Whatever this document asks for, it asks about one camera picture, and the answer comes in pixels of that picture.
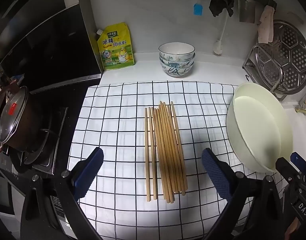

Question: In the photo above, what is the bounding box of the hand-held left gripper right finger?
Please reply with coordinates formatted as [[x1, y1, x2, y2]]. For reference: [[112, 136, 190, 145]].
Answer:
[[201, 148, 291, 240]]

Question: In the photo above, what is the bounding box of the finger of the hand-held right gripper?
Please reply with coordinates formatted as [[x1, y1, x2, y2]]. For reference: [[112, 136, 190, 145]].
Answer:
[[275, 156, 301, 183], [291, 151, 306, 174]]

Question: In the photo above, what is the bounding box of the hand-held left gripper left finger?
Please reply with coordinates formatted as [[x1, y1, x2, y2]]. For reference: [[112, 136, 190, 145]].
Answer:
[[21, 147, 105, 240]]

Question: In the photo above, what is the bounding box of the large cream plastic basin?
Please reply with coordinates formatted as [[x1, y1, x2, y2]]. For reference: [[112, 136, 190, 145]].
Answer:
[[226, 82, 293, 173]]

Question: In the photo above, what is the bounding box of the pile of wooden chopsticks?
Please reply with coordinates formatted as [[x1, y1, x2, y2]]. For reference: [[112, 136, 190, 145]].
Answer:
[[144, 101, 188, 204]]

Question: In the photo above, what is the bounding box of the black gas stove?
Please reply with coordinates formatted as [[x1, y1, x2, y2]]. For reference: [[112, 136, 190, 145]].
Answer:
[[0, 104, 70, 220]]

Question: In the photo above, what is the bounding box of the white black-checked cloth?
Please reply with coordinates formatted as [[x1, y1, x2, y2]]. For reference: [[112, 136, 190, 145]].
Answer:
[[67, 81, 247, 240]]

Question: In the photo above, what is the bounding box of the dark cooking pot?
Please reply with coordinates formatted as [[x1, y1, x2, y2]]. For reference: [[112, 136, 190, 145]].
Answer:
[[2, 86, 56, 153]]

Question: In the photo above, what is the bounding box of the glass pot lid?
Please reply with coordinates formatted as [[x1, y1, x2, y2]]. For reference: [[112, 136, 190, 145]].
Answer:
[[0, 86, 29, 144]]

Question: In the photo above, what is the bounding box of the round perforated steel steamer plate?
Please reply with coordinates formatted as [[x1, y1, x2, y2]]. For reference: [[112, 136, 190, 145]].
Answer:
[[257, 20, 306, 93]]

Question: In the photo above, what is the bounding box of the blue floral ceramic bowl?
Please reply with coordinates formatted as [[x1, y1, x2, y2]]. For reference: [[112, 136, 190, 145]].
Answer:
[[160, 61, 194, 78], [158, 42, 195, 61], [159, 54, 195, 69]]

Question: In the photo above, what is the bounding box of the yellow seasoning pouch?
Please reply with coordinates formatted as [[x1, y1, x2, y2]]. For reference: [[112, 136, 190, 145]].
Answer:
[[96, 22, 136, 71]]

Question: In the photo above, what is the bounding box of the black range hood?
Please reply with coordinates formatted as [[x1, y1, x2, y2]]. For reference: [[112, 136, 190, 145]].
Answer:
[[0, 3, 102, 93]]

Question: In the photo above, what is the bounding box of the pink hanging rag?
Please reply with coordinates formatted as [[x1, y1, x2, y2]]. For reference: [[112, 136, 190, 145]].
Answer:
[[257, 5, 275, 43]]

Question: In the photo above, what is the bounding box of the grey hanging metal blade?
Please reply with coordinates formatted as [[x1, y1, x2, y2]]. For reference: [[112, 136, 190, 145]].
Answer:
[[239, 0, 258, 24]]

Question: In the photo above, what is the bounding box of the steel wire rack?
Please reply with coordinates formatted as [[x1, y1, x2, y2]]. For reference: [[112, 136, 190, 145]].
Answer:
[[242, 44, 288, 102]]

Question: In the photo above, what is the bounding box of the white long-handled brush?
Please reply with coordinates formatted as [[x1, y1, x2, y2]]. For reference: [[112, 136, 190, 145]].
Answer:
[[213, 12, 230, 55]]

